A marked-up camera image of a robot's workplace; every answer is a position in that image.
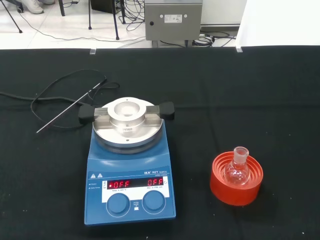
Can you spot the red ribbed flask stand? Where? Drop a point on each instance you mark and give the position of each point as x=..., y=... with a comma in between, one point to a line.
x=235, y=196

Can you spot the blue base hotplate heater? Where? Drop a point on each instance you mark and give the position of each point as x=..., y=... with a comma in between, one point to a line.
x=130, y=162

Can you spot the black bench cloth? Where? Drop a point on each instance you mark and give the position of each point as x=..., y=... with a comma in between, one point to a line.
x=225, y=100

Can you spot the black tripod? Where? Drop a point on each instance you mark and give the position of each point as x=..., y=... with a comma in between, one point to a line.
x=20, y=31
x=117, y=37

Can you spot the grey metal cabinet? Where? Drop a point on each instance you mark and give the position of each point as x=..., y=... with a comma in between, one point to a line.
x=172, y=27

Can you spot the clear cloth clip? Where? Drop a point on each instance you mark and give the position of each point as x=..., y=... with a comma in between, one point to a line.
x=92, y=51
x=239, y=49

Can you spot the thin steel temperature probe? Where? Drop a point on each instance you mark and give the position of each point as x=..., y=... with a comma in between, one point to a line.
x=62, y=113

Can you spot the white standing board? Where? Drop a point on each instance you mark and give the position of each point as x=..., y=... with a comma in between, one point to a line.
x=280, y=22

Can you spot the person's foot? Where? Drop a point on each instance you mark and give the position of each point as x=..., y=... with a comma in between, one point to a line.
x=33, y=7

